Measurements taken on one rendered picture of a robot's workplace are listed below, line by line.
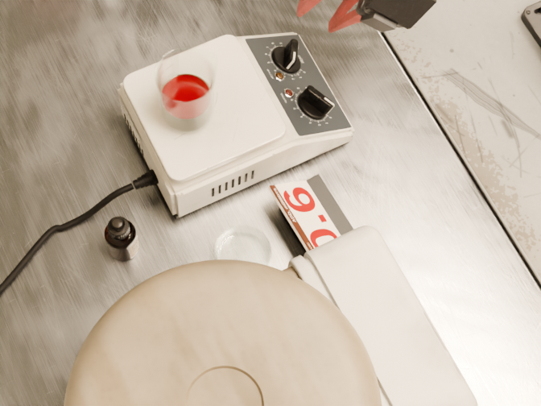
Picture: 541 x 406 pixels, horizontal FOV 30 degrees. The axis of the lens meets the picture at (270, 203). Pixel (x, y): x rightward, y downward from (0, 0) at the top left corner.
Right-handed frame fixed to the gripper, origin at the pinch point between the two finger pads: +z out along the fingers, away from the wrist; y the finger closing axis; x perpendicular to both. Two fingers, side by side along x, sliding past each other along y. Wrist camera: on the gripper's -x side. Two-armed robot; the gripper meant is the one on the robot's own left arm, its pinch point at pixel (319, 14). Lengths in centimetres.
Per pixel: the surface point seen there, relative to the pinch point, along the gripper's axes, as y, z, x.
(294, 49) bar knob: 0.8, 5.7, 0.8
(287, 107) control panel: 1.5, 7.4, -5.4
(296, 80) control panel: 2.3, 7.4, -1.2
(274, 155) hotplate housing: 1.3, 9.2, -10.3
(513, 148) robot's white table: 25.1, 1.9, -2.6
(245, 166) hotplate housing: -0.9, 10.5, -11.8
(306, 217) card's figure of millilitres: 6.7, 11.7, -13.7
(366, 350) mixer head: -16, -31, -55
